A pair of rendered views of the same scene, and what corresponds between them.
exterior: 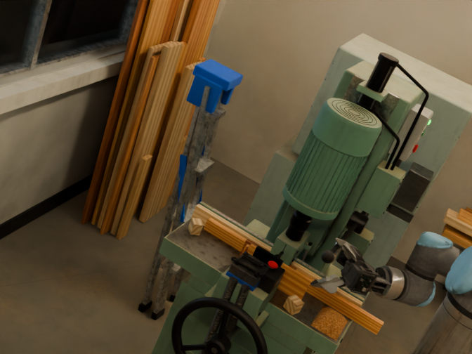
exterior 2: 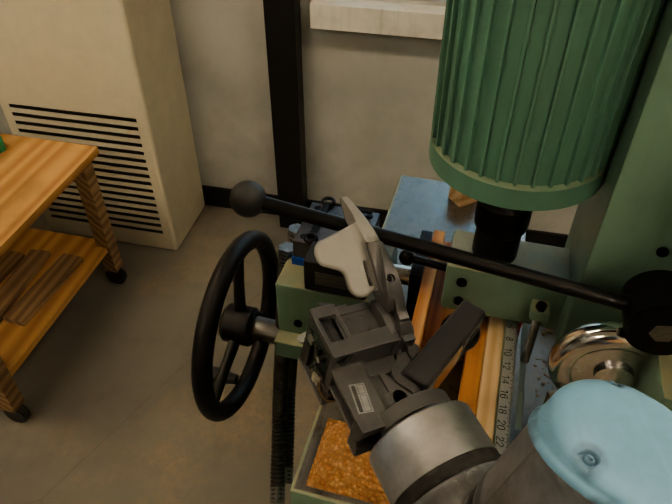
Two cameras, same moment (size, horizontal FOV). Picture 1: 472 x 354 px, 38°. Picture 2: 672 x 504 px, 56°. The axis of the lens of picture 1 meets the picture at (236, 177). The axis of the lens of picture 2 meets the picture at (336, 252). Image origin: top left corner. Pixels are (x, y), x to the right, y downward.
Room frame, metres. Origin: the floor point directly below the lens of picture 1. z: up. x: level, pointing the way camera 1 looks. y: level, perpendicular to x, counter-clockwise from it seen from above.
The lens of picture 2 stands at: (1.67, -0.77, 1.52)
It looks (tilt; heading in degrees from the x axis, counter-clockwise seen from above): 42 degrees down; 90
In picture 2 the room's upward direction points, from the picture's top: straight up
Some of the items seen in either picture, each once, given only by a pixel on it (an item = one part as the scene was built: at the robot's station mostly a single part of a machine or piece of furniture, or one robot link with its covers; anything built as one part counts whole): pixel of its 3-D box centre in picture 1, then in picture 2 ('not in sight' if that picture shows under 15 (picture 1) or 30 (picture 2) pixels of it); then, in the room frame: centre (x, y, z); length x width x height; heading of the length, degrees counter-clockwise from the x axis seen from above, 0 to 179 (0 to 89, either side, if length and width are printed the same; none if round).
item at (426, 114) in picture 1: (411, 132); not in sight; (2.12, -0.45, 1.40); 0.10 x 0.06 x 0.16; 165
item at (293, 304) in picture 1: (293, 304); not in sight; (1.69, -0.30, 0.92); 0.04 x 0.03 x 0.04; 53
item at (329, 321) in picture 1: (331, 319); (373, 457); (1.71, -0.42, 0.91); 0.12 x 0.09 x 0.03; 165
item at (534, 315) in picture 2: (303, 254); (533, 330); (1.90, -0.29, 0.97); 0.02 x 0.02 x 0.10; 75
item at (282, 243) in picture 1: (289, 246); (504, 284); (1.87, -0.24, 0.99); 0.14 x 0.07 x 0.09; 165
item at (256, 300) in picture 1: (246, 289); (339, 281); (1.67, -0.15, 0.91); 0.15 x 0.14 x 0.09; 75
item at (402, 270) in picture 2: (260, 269); (396, 273); (1.75, -0.17, 0.95); 0.09 x 0.07 x 0.09; 75
